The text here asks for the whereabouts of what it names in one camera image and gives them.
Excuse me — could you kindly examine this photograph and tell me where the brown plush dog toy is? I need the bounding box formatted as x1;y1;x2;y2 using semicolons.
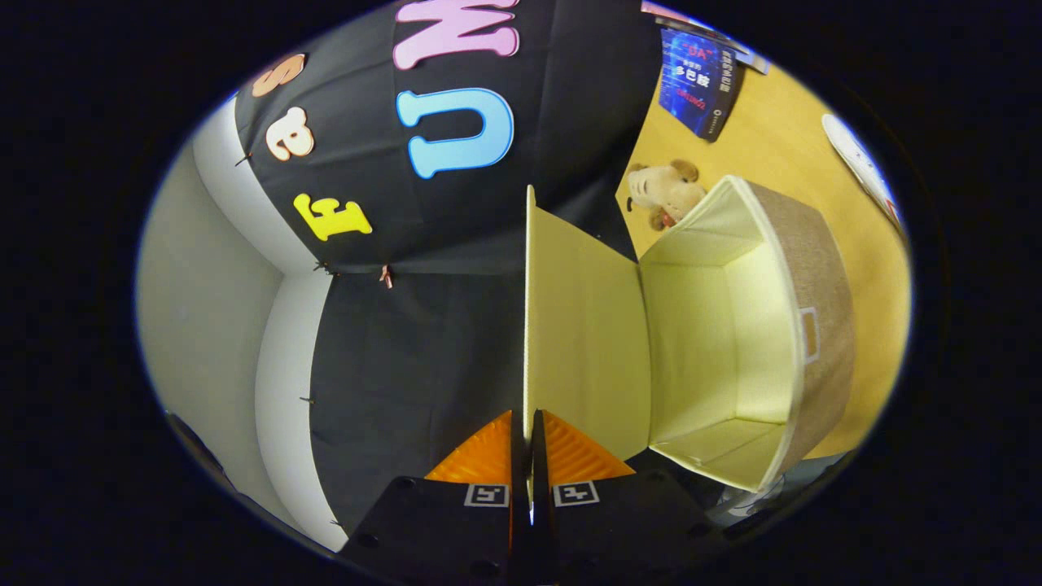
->
625;159;707;231

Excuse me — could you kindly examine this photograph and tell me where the dark blue book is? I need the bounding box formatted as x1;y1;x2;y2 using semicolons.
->
658;28;743;143

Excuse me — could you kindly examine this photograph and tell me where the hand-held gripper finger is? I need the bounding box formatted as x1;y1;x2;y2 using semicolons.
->
529;409;729;586
335;409;534;586

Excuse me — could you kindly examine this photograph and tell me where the beige fabric storage box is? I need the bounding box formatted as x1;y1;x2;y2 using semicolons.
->
523;175;857;495

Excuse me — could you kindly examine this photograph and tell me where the light blue book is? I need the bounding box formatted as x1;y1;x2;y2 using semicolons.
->
640;0;771;76

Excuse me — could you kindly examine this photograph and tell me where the white canvas shoe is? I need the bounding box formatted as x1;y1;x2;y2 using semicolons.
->
821;114;906;237

